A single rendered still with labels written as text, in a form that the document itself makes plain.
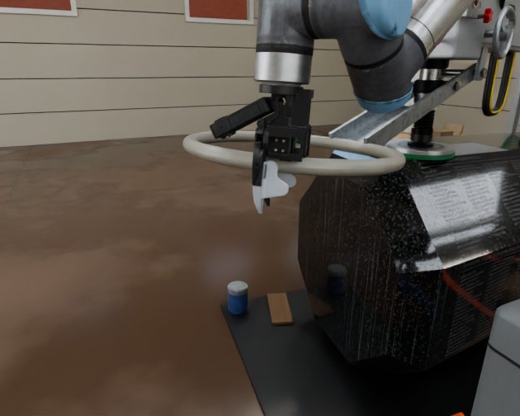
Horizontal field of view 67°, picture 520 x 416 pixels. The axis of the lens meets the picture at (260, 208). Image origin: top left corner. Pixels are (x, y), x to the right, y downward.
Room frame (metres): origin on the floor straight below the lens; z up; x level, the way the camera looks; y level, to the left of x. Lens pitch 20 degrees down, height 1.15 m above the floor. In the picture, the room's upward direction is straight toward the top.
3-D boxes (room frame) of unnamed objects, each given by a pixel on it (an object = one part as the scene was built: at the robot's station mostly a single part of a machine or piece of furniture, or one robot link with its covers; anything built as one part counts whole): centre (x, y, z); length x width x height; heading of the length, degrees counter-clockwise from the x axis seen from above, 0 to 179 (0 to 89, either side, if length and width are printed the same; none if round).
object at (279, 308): (1.65, -0.10, 0.02); 0.25 x 0.10 x 0.01; 5
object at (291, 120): (0.66, -0.04, 1.06); 0.09 x 0.08 x 0.12; 73
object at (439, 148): (1.32, -0.55, 0.89); 0.21 x 0.21 x 0.01
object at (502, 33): (1.32, -0.72, 1.24); 0.15 x 0.10 x 0.15; 133
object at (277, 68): (0.66, -0.04, 1.14); 0.10 x 0.09 x 0.05; 164
